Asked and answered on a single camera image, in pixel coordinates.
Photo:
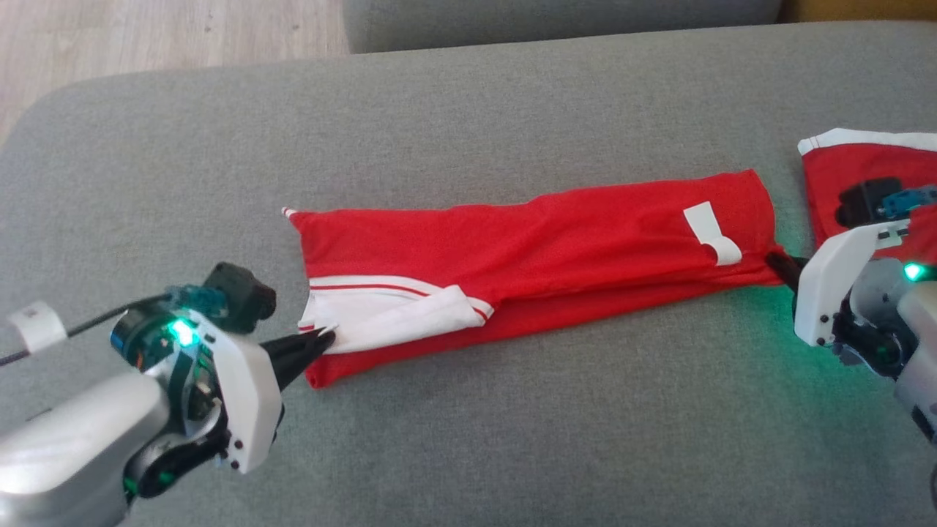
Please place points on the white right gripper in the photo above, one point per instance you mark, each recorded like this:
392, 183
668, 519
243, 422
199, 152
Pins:
827, 293

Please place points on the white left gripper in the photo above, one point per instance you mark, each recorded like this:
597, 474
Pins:
245, 402

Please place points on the red shorts with white band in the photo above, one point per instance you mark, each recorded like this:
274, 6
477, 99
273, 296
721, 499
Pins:
827, 183

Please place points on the red jersey with black numbers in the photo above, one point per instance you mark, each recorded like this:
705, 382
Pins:
549, 249

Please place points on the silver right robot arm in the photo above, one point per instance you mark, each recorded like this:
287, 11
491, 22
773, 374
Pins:
919, 380

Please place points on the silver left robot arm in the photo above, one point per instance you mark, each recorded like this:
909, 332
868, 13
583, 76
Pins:
58, 454

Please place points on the grey sofa with yellow backrest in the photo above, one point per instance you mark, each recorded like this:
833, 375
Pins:
512, 439

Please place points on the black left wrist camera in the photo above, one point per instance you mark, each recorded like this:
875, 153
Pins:
238, 293

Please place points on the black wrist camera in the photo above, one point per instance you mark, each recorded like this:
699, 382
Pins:
864, 201
238, 293

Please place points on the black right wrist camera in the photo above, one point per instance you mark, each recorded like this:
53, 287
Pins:
864, 201

